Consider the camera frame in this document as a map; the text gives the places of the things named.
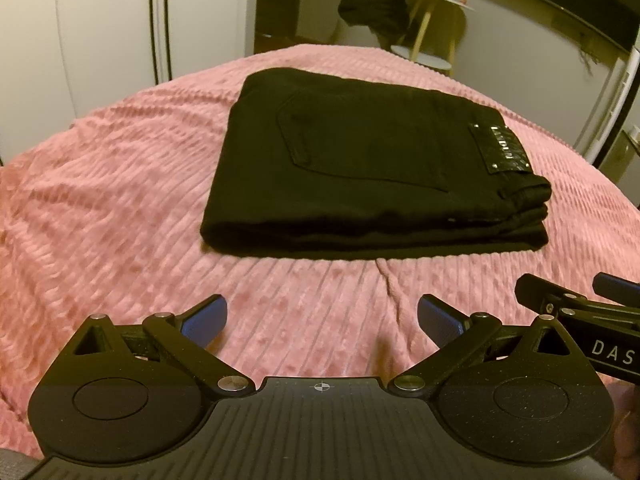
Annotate person's right hand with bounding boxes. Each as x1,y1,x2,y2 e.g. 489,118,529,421
606,381,640,480

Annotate white cabinet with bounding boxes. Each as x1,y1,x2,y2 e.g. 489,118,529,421
572,42,640,183

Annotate black pants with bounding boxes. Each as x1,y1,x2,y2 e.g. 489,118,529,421
200,66,553,262

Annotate dark cloth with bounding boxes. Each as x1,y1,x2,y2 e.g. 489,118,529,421
338,0,415,52

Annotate white wardrobe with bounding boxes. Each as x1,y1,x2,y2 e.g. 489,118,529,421
0,0,252,163

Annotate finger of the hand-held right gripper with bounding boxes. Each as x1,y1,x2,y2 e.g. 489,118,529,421
514,273,640,328
594,272,640,306

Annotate pink ribbed blanket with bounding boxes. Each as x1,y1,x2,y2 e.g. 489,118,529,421
0,42,640,461

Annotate white round side table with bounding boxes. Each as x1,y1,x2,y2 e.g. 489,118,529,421
390,0,477,72

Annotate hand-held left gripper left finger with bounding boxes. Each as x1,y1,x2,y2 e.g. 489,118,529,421
71,294,257,395

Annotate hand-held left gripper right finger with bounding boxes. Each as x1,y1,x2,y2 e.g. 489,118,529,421
391,294,577,395

